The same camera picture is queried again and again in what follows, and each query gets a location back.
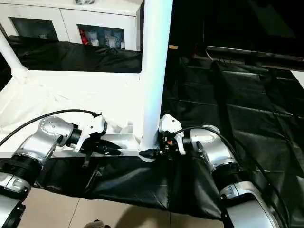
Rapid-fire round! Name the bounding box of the white plastic table top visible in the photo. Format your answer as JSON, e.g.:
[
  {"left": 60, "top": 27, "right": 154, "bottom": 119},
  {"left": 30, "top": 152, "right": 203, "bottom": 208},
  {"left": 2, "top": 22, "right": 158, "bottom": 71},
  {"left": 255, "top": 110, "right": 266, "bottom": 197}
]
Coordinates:
[{"left": 0, "top": 69, "right": 160, "bottom": 163}]

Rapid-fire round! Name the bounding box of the black robot left foot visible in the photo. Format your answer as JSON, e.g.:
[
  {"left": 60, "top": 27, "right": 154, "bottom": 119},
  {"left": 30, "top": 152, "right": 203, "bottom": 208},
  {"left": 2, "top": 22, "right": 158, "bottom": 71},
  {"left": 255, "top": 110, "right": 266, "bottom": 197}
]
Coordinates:
[{"left": 85, "top": 219, "right": 112, "bottom": 228}]

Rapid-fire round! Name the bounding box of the black mat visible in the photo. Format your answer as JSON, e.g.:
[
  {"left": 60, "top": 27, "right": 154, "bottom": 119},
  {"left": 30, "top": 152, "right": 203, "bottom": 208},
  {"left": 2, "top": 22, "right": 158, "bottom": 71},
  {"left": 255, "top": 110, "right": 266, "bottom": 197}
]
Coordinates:
[{"left": 0, "top": 37, "right": 304, "bottom": 228}]

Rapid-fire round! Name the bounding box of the white cabinet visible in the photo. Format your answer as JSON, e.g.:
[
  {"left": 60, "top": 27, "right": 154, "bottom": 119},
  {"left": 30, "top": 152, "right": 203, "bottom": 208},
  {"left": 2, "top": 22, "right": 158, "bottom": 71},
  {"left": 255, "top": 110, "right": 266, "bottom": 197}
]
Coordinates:
[{"left": 0, "top": 0, "right": 144, "bottom": 52}]

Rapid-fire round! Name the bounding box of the large black furniture piece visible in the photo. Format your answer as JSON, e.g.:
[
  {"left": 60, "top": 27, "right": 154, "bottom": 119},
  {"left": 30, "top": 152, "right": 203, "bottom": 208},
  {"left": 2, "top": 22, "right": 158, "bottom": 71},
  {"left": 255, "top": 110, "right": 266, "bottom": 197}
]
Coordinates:
[{"left": 169, "top": 0, "right": 304, "bottom": 62}]

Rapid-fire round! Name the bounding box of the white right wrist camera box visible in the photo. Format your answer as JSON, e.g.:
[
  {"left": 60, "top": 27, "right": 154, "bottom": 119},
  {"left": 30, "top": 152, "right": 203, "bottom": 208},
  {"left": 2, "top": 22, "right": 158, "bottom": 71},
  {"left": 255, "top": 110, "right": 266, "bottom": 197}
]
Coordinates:
[{"left": 158, "top": 114, "right": 186, "bottom": 156}]

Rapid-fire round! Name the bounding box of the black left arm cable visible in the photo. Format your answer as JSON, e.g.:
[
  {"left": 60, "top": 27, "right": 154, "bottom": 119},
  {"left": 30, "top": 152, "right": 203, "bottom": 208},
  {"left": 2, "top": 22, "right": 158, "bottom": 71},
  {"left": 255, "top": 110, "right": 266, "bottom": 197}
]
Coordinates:
[{"left": 0, "top": 109, "right": 101, "bottom": 148}]

